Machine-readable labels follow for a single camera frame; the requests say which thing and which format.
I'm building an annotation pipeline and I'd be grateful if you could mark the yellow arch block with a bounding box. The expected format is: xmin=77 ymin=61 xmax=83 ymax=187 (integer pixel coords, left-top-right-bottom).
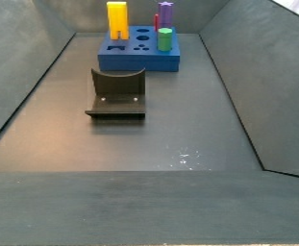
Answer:
xmin=107 ymin=1 xmax=129 ymax=40

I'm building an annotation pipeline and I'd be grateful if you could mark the black curved fixture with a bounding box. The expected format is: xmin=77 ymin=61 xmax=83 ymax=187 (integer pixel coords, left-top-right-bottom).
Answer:
xmin=85 ymin=70 xmax=146 ymax=117

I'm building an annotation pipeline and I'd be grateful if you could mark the blue foam shape board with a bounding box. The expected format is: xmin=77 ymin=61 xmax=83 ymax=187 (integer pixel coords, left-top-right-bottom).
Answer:
xmin=98 ymin=26 xmax=181 ymax=72

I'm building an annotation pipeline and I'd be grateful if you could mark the green hexagon peg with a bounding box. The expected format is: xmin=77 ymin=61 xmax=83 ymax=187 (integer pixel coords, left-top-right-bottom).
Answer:
xmin=158 ymin=28 xmax=173 ymax=52

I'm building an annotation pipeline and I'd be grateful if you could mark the red block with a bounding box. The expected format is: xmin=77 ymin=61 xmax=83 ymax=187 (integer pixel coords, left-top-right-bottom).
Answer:
xmin=154 ymin=13 xmax=160 ymax=32

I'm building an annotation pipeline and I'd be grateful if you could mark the purple star peg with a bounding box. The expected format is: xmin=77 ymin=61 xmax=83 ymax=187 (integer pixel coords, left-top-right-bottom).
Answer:
xmin=158 ymin=1 xmax=174 ymax=28

